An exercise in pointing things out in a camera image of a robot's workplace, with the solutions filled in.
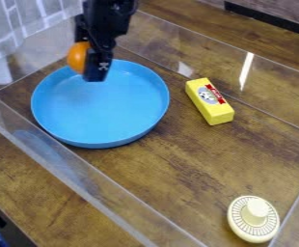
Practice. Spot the blue round tray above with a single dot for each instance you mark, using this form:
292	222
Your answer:
100	115

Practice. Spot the orange ball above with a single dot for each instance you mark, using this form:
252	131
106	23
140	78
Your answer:
76	56

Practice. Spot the cream round knob lid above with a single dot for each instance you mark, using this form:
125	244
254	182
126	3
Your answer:
252	219

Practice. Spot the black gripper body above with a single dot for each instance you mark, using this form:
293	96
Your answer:
102	22

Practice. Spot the clear acrylic enclosure wall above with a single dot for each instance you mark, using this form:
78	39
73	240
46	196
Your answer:
158	192

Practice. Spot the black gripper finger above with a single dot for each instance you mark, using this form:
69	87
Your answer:
97	63

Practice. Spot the yellow butter box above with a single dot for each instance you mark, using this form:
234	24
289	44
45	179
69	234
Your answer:
209	102

